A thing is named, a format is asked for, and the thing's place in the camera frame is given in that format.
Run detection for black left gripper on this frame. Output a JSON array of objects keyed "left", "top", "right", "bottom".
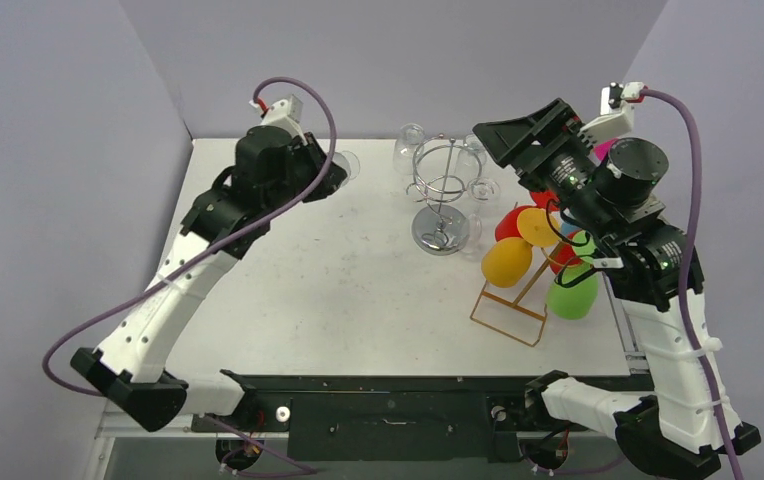
[{"left": 264, "top": 133, "right": 347, "bottom": 218}]

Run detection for patterned clear glass goblet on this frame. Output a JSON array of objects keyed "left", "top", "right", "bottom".
[{"left": 333, "top": 151, "right": 361, "bottom": 186}]

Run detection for yellow plastic wine glass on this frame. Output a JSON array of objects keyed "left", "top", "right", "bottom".
[{"left": 481, "top": 237, "right": 533, "bottom": 288}]

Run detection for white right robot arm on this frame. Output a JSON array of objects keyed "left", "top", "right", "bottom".
[{"left": 473, "top": 99, "right": 761, "bottom": 479}]

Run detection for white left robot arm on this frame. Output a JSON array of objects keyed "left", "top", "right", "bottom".
[{"left": 70, "top": 126, "right": 353, "bottom": 432}]

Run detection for clear stemmed wine glass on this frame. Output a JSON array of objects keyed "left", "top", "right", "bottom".
[{"left": 461, "top": 177, "right": 501, "bottom": 257}]

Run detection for chrome spiral glass rack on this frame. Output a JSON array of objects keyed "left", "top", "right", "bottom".
[{"left": 406, "top": 135, "right": 471, "bottom": 256}]

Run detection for red plastic wine glass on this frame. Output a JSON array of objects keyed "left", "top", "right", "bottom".
[{"left": 494, "top": 205, "right": 532, "bottom": 242}]

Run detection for pink plastic wine glass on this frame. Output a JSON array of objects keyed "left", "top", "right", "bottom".
[{"left": 593, "top": 137, "right": 619, "bottom": 163}]

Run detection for blue plastic wine glass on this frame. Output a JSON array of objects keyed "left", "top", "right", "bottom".
[{"left": 559, "top": 222, "right": 581, "bottom": 238}]

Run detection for green plastic wine glass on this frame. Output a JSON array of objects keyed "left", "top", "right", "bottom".
[{"left": 546, "top": 231, "right": 599, "bottom": 320}]

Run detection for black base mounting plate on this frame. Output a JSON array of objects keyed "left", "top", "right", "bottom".
[{"left": 189, "top": 370, "right": 655, "bottom": 478}]

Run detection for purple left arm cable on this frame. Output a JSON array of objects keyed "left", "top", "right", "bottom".
[{"left": 41, "top": 76, "right": 338, "bottom": 399}]

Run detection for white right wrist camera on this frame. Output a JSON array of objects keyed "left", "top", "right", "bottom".
[{"left": 581, "top": 82, "right": 646, "bottom": 147}]

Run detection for gold wire glass rack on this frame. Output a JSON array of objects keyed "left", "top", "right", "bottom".
[{"left": 469, "top": 245, "right": 550, "bottom": 348}]

